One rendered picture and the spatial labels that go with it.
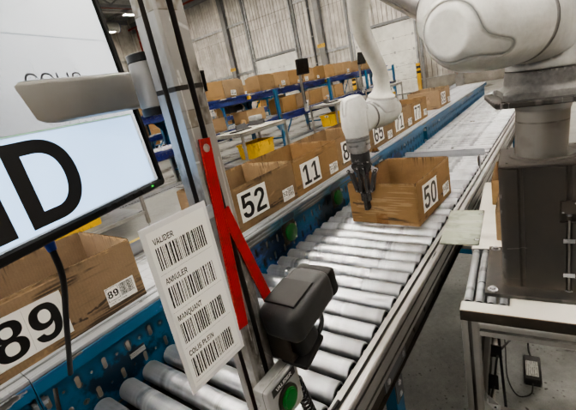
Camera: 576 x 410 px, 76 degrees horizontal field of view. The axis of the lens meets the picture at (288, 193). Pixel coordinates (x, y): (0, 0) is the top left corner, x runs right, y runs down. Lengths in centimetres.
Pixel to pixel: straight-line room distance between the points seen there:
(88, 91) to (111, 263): 65
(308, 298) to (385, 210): 105
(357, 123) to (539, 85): 63
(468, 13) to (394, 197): 86
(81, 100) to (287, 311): 34
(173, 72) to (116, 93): 10
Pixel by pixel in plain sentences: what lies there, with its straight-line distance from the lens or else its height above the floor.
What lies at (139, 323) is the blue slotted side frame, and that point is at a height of 85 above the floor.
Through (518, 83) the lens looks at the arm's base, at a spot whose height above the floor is 125.
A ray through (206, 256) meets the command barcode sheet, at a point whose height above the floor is 118.
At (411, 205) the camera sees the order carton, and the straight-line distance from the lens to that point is 147.
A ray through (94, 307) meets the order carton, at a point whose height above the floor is 93.
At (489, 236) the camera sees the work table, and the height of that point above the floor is 75.
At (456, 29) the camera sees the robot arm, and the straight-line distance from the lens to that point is 77.
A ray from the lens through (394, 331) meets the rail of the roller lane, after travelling 98.
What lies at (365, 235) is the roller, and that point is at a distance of 148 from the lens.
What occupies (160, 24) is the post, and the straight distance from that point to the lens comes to 43.
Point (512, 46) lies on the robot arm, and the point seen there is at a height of 133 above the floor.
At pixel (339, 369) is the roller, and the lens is 90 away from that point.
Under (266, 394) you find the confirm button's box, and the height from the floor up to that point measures 98.
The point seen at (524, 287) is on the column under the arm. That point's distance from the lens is 111.
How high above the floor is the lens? 135
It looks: 16 degrees down
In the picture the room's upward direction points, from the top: 12 degrees counter-clockwise
